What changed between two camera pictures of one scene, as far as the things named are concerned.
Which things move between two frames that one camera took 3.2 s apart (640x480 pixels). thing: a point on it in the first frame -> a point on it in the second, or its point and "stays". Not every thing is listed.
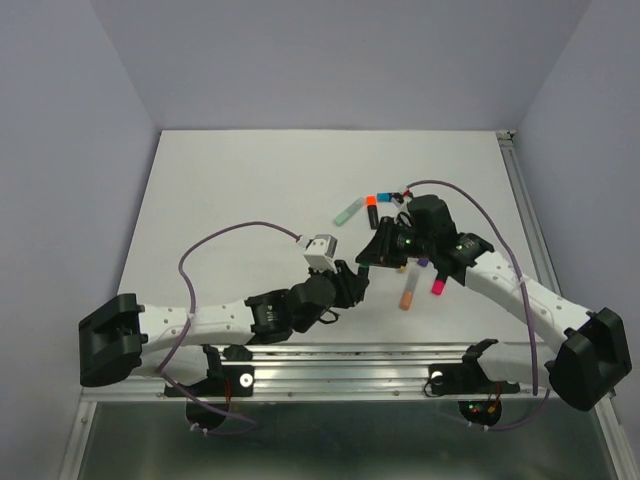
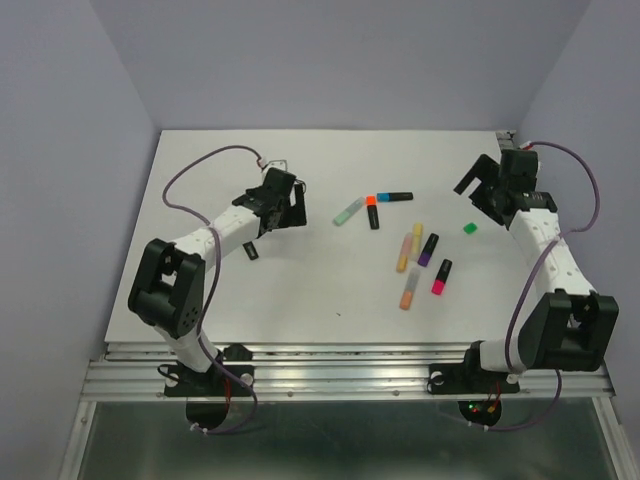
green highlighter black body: (363, 274) -> (251, 250)
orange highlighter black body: (371, 203) stays
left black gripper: (349, 290) -> (294, 214)
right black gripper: (381, 247) -> (487, 171)
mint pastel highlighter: (342, 217) stays
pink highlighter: (439, 282) stays
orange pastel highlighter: (407, 297) stays
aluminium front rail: (292, 370) stays
